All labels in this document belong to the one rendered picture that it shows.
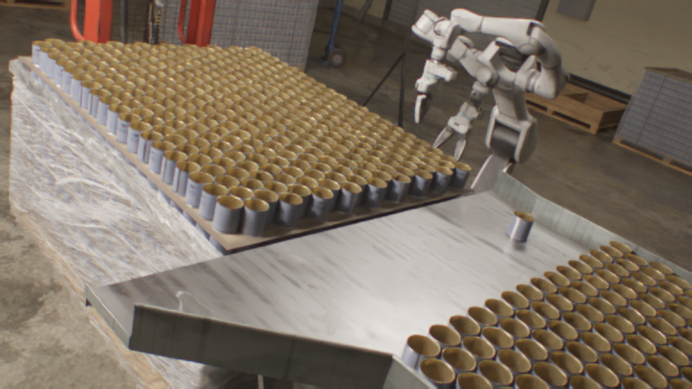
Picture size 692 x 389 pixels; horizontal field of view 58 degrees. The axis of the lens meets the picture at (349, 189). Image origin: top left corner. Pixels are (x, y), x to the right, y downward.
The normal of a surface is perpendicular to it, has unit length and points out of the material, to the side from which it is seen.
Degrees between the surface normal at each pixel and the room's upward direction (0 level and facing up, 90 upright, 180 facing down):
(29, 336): 0
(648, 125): 90
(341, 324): 0
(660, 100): 91
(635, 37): 90
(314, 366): 90
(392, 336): 0
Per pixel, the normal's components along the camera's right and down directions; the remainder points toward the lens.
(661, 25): -0.70, 0.13
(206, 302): 0.23, -0.89
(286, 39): 0.64, 0.47
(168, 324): -0.01, 0.40
